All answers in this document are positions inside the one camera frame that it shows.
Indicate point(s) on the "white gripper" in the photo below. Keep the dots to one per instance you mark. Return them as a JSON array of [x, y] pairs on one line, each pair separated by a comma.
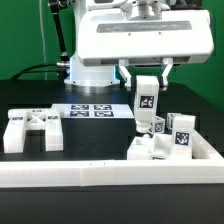
[[131, 32]]

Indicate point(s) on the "white chair seat part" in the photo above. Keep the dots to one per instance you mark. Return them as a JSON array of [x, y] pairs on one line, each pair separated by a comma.
[[160, 147]]

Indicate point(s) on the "white tag base sheet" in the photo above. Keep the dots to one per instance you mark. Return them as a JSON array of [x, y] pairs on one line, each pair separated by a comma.
[[91, 111]]

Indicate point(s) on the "white U-shaped obstacle frame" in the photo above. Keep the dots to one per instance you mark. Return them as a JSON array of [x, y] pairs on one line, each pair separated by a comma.
[[206, 166]]

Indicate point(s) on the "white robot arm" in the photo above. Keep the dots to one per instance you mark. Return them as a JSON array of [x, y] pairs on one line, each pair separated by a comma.
[[102, 76]]

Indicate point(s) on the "white tagged cube nut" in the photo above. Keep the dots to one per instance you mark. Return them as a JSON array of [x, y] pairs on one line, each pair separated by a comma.
[[158, 125], [169, 120]]

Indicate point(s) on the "white chair back part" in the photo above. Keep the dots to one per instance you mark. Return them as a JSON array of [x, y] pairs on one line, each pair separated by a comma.
[[23, 120]]

